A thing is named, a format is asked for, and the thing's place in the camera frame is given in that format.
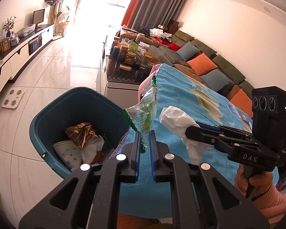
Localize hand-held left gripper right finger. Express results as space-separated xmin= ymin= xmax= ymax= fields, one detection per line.
xmin=149 ymin=130 xmax=270 ymax=229

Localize blue floral blanket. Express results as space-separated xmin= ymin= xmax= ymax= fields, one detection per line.
xmin=117 ymin=63 xmax=280 ymax=220

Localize group of jars and tins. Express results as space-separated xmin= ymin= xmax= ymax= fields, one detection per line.
xmin=108 ymin=33 xmax=162 ymax=77

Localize plant in blue vase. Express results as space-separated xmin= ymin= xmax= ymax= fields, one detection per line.
xmin=3 ymin=16 xmax=17 ymax=38

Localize person's right forearm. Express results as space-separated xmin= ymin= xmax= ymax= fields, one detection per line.
xmin=251 ymin=185 xmax=286 ymax=225

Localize white clothes pile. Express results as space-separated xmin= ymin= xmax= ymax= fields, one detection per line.
xmin=150 ymin=29 xmax=173 ymax=39

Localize brown wooden box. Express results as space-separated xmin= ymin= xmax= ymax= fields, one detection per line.
xmin=168 ymin=19 xmax=180 ymax=33

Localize blue dotted paper cup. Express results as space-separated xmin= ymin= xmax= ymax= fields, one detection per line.
xmin=53 ymin=140 xmax=83 ymax=171

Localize green clear snack wrapper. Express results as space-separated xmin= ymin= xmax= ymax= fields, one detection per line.
xmin=121 ymin=75 xmax=159 ymax=153

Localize white TV cabinet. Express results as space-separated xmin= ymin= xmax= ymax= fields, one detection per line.
xmin=0 ymin=24 xmax=55 ymax=105

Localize blue cushion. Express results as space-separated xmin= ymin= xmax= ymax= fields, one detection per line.
xmin=200 ymin=69 xmax=232 ymax=92
xmin=176 ymin=45 xmax=200 ymax=62

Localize white bathroom scale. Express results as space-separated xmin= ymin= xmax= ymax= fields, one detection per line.
xmin=2 ymin=88 xmax=25 ymax=109

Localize clear plastic bag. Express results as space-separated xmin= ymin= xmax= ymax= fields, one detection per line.
xmin=17 ymin=24 xmax=36 ymax=38

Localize small picture frame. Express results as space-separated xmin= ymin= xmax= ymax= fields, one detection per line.
xmin=0 ymin=38 xmax=11 ymax=52

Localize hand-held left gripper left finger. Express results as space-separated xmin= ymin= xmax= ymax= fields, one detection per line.
xmin=18 ymin=130 xmax=142 ymax=229

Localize tall leafy plant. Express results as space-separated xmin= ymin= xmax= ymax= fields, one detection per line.
xmin=58 ymin=0 xmax=78 ymax=38

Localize person's right hand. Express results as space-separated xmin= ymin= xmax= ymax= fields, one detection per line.
xmin=234 ymin=164 xmax=275 ymax=202

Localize black monitor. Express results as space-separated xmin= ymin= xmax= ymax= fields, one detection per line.
xmin=33 ymin=9 xmax=46 ymax=28

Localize orange cushion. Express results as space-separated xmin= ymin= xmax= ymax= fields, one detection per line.
xmin=229 ymin=88 xmax=253 ymax=119
xmin=186 ymin=53 xmax=218 ymax=76

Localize red cloth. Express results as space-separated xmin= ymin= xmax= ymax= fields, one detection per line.
xmin=161 ymin=40 xmax=182 ymax=52

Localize orange peel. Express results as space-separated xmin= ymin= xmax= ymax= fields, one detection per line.
xmin=94 ymin=150 xmax=103 ymax=165

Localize teal plastic bin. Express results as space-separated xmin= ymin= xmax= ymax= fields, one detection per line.
xmin=29 ymin=87 xmax=137 ymax=180

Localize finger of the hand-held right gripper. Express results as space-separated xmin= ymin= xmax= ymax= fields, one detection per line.
xmin=196 ymin=122 xmax=252 ymax=139
xmin=185 ymin=125 xmax=239 ymax=152

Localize coffee table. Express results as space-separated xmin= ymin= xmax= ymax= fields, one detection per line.
xmin=101 ymin=32 xmax=163 ymax=90

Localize green brown sofa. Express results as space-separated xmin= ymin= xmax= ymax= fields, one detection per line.
xmin=119 ymin=25 xmax=256 ymax=115

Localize orange curtain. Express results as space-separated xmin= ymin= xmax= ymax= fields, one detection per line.
xmin=121 ymin=0 xmax=149 ymax=27

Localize grey curtain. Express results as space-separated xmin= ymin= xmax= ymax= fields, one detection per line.
xmin=129 ymin=0 xmax=190 ymax=33

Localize white tissue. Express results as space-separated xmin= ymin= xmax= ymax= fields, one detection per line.
xmin=159 ymin=106 xmax=213 ymax=165
xmin=81 ymin=136 xmax=105 ymax=164

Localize gold foil wrapper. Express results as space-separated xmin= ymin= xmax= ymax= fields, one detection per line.
xmin=65 ymin=122 xmax=100 ymax=150

